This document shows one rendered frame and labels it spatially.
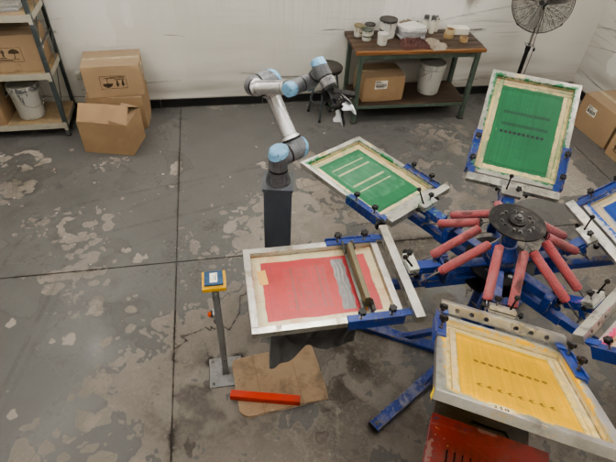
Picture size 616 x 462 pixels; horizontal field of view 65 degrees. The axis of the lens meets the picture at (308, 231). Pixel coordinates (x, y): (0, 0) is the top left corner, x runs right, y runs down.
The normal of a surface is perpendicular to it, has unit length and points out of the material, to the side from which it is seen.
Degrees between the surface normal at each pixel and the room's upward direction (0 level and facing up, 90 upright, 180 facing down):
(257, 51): 90
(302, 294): 0
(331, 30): 90
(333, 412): 0
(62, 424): 0
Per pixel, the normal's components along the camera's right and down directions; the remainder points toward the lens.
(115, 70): 0.25, 0.65
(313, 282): 0.04, -0.73
